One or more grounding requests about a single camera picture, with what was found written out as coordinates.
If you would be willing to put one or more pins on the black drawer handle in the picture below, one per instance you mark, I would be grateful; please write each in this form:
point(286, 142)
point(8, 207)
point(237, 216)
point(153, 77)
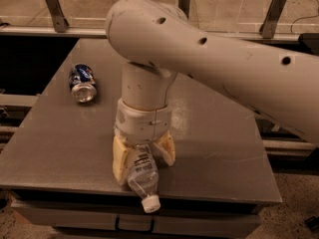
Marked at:
point(134, 224)

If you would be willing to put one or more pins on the grey table drawer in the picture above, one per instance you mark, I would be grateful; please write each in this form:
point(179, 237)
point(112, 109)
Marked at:
point(87, 221)

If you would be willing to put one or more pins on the metal rail bracket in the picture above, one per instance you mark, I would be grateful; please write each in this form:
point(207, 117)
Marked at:
point(60, 23)
point(268, 28)
point(184, 6)

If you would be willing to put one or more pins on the middle metal rail bracket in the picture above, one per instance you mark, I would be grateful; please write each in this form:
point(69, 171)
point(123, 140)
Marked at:
point(184, 6)

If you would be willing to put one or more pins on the crushed blue soda can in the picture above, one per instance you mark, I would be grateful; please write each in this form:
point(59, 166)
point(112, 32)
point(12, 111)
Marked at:
point(82, 83)

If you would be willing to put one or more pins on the horizontal metal rail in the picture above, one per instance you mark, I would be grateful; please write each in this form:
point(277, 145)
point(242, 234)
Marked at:
point(100, 33)

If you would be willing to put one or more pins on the clear plastic water bottle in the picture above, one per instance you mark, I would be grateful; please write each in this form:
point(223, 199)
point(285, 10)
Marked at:
point(143, 179)

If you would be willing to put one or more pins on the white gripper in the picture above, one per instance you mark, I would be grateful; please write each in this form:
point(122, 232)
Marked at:
point(144, 122)

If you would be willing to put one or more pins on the left metal rail bracket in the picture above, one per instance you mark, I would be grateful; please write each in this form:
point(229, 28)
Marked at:
point(60, 23)

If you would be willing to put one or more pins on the right metal rail bracket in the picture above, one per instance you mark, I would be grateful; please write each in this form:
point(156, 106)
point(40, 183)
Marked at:
point(268, 28)

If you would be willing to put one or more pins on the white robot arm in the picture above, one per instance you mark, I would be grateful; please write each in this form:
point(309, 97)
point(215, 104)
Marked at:
point(280, 84)

